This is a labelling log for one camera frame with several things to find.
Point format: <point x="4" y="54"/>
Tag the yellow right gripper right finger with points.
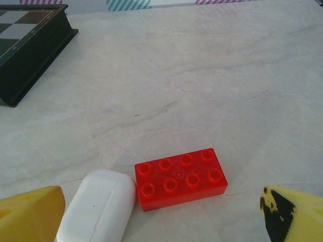
<point x="297" y="216"/>

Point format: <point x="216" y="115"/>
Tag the black folding chessboard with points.
<point x="30" y="50"/>

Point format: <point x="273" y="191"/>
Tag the white oblong earbud charging case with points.
<point x="101" y="206"/>

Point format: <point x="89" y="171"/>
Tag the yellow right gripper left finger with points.
<point x="25" y="216"/>

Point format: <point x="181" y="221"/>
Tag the red toy building brick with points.
<point x="181" y="186"/>

